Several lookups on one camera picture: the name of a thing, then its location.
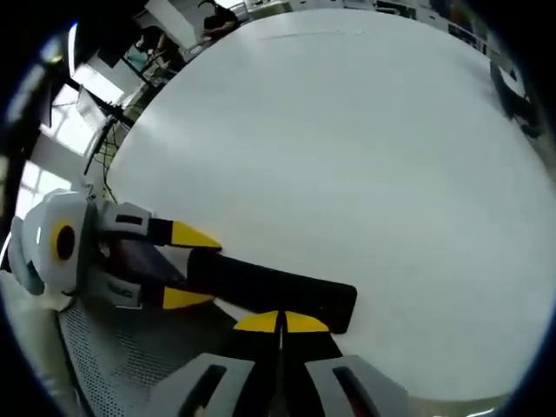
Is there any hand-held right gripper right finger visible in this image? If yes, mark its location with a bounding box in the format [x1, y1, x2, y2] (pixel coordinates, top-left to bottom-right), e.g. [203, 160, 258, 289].
[280, 310, 418, 417]

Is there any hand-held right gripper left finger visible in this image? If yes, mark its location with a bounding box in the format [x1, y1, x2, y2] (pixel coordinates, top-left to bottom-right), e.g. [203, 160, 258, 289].
[147, 310, 281, 417]

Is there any black remote control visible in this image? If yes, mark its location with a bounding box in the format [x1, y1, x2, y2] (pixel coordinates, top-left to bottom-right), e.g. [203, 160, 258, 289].
[186, 248, 359, 336]

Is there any grey perforated chair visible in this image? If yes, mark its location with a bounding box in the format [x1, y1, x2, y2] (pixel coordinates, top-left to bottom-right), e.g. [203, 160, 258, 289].
[55, 298, 238, 417]

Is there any black tripod stand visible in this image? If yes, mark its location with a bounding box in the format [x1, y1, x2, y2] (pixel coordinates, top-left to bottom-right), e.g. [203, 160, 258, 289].
[81, 97, 136, 175]

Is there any white monitor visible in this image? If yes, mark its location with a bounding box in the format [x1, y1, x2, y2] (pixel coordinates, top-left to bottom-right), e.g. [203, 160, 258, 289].
[76, 84, 112, 129]

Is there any black screen on stand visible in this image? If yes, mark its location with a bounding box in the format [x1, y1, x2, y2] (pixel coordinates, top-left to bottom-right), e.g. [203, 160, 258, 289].
[68, 12, 147, 67]

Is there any black headset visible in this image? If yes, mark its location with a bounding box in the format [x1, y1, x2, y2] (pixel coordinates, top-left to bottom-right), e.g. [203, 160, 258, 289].
[489, 59, 545, 139]

